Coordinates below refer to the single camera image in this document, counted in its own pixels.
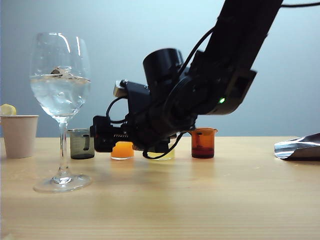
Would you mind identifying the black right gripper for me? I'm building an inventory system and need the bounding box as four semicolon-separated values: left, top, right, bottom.
90;81;177;154

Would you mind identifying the small clear measuring cup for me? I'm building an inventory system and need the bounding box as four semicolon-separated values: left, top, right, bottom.
110;141;134;161

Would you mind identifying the clear measuring cup yellow liquid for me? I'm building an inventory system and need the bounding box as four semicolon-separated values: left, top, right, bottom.
147;136;177;161

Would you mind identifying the grey translucent measuring cup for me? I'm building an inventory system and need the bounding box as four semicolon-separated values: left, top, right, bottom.
66;128;96;160

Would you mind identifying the amber measuring cup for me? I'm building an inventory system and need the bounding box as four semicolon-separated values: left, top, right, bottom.
186;127;219;159

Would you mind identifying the beige paper cup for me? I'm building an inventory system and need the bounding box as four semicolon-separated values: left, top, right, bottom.
0;114;40;159

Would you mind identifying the clear stemmed wine glass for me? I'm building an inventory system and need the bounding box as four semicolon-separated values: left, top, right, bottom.
29;31;93;194

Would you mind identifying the yellow lemon slice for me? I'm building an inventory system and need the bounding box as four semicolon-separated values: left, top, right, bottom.
0;103;17;117

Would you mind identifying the silver foil bag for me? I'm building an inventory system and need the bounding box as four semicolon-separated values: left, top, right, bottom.
273;132;320;161

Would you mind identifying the black camera cable loop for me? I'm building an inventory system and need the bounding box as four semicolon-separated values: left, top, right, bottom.
106;96;129;124

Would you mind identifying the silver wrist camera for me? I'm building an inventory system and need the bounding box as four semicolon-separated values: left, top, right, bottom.
113;79;129;98

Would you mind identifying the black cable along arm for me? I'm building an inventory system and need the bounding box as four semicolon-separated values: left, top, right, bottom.
178;26;217;76

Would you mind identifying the thin black overhead cable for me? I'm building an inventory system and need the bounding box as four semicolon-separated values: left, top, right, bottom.
281;1;320;8

